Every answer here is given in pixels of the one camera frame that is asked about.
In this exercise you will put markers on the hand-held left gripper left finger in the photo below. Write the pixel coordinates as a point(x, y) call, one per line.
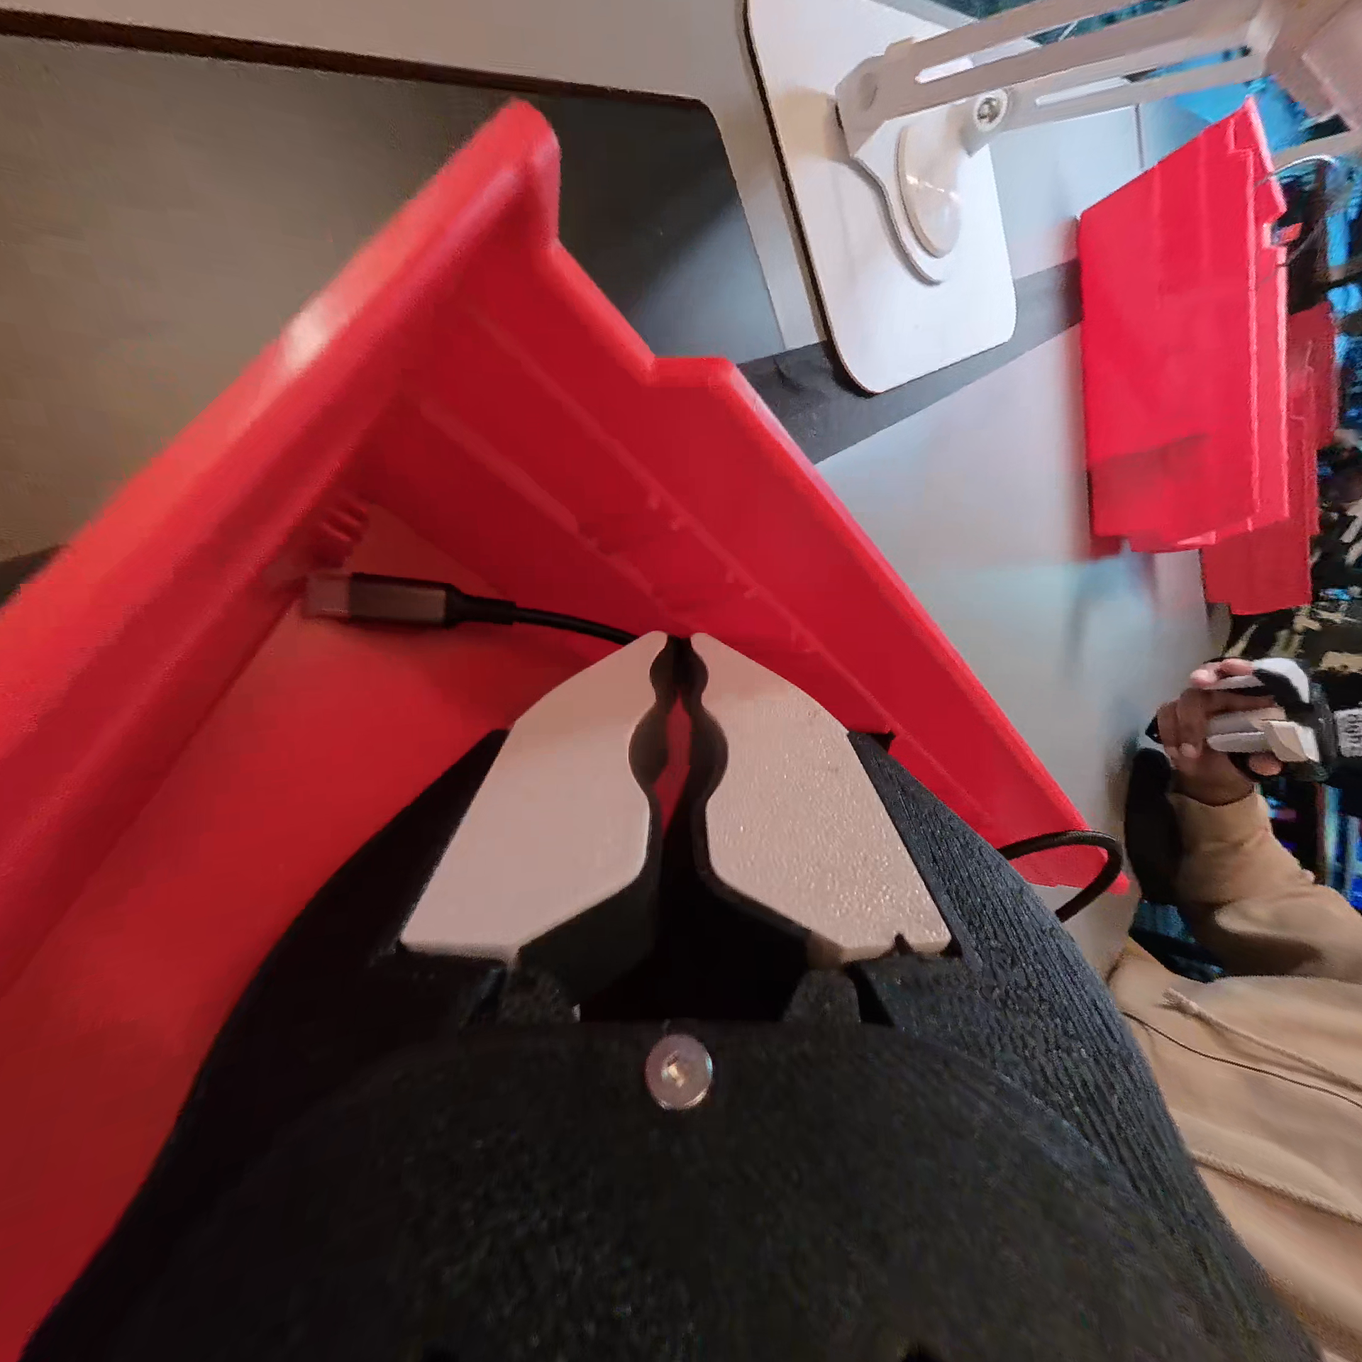
point(533, 830)

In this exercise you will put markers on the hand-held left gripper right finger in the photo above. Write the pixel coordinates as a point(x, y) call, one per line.
point(820, 830)

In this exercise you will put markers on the red plastic bin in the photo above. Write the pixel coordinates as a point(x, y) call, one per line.
point(1172, 340)
point(1277, 574)
point(320, 424)

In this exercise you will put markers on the person's right forearm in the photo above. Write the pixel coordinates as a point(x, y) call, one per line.
point(1256, 882)

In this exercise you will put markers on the person's right hand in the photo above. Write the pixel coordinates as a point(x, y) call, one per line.
point(1188, 734)

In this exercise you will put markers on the printed black cloth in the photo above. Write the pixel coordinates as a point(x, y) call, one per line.
point(1321, 627)

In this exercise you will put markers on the white tablet stand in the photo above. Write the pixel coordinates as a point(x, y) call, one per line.
point(906, 298)

